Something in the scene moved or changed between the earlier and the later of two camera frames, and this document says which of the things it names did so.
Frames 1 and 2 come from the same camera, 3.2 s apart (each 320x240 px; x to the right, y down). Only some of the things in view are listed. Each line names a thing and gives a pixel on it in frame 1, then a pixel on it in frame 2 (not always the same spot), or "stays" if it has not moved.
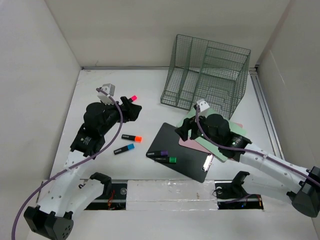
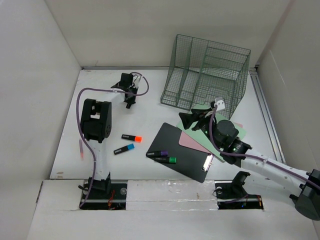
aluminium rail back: (126, 68) stays
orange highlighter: (132, 138) stays
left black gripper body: (115, 112) -> (131, 99)
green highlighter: (167, 159) stays
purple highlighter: (158, 153) stays
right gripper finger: (183, 131) -> (188, 119)
